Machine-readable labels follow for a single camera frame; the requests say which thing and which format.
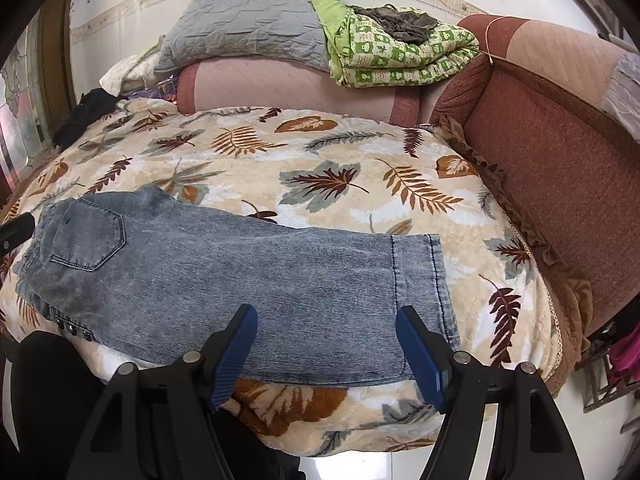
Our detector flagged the dark olive garment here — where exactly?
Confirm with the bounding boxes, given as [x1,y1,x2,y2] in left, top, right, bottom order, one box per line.
[350,4,440,43]

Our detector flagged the leaf printed blanket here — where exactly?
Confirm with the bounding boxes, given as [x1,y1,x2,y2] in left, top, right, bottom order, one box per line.
[0,97,563,458]

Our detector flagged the cream white cloth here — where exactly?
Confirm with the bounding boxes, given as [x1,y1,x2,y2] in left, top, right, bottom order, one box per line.
[99,35,168,96]

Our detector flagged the brown ruffled sofa cover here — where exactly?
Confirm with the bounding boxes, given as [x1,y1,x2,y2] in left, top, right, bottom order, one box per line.
[430,115,596,396]

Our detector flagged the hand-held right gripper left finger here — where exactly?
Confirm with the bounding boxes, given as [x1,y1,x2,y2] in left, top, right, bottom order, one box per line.
[65,304,259,480]

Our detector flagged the green patterned folded quilt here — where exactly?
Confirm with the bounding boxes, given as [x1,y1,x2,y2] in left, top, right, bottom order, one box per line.
[311,0,480,88]

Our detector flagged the white lace cloth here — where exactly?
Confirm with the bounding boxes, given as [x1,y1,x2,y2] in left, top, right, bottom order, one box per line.
[600,50,640,116]

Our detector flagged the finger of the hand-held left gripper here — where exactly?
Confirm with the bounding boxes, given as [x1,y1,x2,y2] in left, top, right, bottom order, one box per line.
[0,214,35,252]

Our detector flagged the blue denim pants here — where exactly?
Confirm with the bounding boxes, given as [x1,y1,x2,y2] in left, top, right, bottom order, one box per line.
[14,185,462,387]

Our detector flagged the grey quilted pillow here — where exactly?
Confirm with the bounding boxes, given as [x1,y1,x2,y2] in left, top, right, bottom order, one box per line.
[152,0,341,75]

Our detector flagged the red and pink sofa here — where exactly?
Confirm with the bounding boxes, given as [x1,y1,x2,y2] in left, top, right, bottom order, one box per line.
[175,14,640,341]

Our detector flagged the black cloth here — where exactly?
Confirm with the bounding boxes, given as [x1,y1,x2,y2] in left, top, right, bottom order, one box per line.
[52,89,121,148]

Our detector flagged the wooden rack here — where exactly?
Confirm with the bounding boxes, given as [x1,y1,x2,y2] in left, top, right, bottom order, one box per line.
[575,320,640,413]

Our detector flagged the purple printed item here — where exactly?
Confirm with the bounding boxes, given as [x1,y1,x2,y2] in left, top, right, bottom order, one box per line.
[127,75,180,106]

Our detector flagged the wooden door with glass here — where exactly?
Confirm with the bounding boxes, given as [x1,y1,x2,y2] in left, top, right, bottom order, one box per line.
[0,0,76,206]

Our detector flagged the tan string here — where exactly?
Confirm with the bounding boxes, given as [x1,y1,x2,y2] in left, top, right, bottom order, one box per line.
[477,16,503,66]

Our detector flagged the pink cloth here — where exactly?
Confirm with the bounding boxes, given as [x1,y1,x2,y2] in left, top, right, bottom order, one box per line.
[607,327,640,386]

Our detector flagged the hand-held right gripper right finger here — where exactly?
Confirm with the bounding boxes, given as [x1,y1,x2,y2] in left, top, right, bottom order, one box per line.
[395,305,586,480]

